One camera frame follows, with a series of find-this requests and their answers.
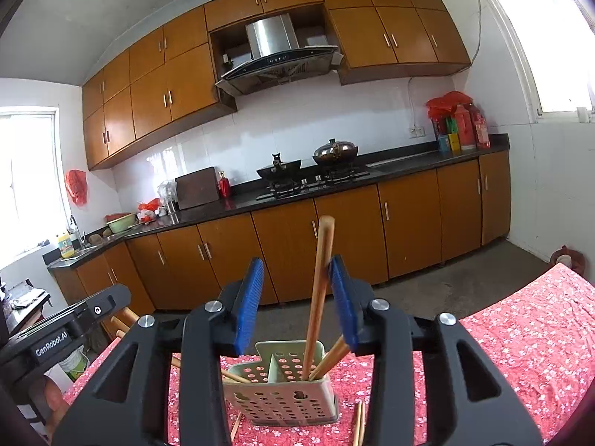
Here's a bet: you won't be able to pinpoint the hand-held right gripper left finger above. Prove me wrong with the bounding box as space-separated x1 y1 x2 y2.
51 257 265 446

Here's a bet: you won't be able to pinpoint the dark wooden cutting board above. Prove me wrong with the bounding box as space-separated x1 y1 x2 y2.
175 166 221 211

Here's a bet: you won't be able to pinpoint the hanging red plastic bag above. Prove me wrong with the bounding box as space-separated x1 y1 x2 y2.
65 169 88 206

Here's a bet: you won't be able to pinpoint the brown clay jar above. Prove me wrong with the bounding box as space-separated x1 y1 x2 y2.
551 245 585 272

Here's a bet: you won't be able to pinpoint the metal sink faucet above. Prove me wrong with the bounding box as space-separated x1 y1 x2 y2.
70 215 87 247

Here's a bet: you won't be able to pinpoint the window with white frame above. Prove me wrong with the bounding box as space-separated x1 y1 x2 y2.
467 0 595 124

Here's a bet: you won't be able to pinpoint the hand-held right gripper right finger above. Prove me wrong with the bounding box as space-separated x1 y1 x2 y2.
329 255 544 446

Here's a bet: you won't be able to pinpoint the pale green perforated utensil holder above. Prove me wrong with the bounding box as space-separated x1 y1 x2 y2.
223 340 340 428

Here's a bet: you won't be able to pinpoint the red oil bottle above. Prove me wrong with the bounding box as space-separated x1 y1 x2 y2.
469 102 491 149
453 104 476 149

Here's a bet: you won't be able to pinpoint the black wok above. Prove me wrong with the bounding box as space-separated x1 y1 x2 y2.
257 152 302 180

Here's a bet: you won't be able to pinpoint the red floral tablecloth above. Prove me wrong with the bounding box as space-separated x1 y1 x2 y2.
62 262 595 446

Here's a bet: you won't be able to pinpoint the green basin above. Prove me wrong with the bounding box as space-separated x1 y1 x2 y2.
107 214 138 234

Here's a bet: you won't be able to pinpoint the white and green bucket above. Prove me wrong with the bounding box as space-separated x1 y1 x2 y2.
60 350 89 382

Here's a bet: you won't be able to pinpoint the red and white plastic bag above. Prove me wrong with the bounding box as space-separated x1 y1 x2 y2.
137 198 161 223

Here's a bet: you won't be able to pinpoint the person's left hand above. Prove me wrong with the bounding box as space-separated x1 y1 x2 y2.
43 375 71 434

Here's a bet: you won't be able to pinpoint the black gas stove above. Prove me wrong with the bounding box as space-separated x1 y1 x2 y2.
255 166 371 201

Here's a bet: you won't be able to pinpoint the steel range hood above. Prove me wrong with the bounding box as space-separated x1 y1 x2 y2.
215 15 345 98

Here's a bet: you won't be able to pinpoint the grey wall cable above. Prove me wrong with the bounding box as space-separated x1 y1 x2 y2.
473 0 483 63

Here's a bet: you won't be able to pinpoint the black kitchen countertop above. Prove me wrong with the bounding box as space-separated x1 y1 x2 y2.
46 134 511 268

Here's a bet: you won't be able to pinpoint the wooden wall cabinets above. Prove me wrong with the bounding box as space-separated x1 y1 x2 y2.
83 0 471 171

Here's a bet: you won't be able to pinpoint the window beside sink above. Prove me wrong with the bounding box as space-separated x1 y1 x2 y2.
0 107 61 270

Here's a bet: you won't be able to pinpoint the wooden base cabinets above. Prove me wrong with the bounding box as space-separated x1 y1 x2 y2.
53 151 512 312

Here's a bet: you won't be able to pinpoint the colourful seasoning boxes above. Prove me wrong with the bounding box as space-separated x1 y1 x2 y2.
437 118 461 153

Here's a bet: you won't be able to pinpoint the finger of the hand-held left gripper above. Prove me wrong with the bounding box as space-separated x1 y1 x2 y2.
69 283 132 332

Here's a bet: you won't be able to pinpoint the dark pot with lid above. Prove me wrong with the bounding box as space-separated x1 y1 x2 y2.
312 138 360 167

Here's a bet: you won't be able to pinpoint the steel cup with clear bag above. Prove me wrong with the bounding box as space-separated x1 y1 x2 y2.
158 180 180 214

